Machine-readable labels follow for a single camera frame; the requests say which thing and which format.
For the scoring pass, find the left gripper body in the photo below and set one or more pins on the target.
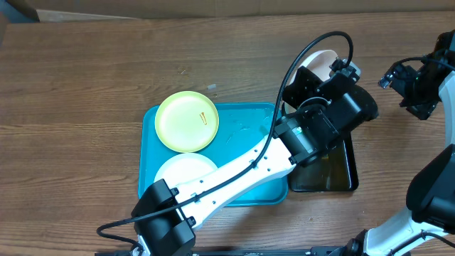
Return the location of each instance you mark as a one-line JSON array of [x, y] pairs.
[[303, 92]]

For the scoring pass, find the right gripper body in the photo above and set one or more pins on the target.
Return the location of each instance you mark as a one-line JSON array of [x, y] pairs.
[[412, 89]]

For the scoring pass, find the pink plate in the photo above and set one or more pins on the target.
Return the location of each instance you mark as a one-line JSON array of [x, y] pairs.
[[314, 69]]

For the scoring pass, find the yellow plate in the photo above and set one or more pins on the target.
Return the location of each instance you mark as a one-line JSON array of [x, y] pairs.
[[186, 121]]

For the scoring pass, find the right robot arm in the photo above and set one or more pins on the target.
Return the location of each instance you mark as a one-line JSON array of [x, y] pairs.
[[429, 210]]

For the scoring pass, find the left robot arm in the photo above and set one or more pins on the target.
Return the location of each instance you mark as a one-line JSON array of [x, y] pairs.
[[167, 217]]

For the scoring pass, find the black water tray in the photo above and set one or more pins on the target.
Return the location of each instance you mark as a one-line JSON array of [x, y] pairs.
[[335, 171]]

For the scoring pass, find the blue plastic tray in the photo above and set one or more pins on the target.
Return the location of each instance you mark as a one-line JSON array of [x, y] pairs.
[[242, 125]]

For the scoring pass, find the small tape scrap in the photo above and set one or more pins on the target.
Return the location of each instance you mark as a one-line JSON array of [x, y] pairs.
[[212, 86]]

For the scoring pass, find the white plate with stain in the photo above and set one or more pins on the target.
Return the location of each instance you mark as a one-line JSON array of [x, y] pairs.
[[183, 168]]

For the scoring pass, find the cardboard board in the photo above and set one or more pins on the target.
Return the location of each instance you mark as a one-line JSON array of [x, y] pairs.
[[228, 8]]

